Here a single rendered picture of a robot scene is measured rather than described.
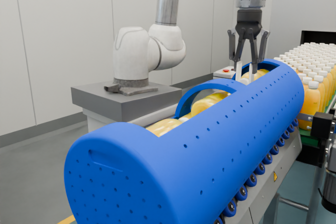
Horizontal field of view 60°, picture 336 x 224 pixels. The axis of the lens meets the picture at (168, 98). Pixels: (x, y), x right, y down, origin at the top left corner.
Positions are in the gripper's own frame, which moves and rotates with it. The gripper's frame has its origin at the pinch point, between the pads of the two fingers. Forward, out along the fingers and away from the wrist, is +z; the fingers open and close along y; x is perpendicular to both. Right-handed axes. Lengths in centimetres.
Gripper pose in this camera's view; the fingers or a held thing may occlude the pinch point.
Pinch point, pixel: (245, 73)
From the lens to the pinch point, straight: 99.8
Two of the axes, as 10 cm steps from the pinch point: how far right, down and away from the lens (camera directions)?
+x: 5.8, -2.5, 7.8
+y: 8.2, 1.7, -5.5
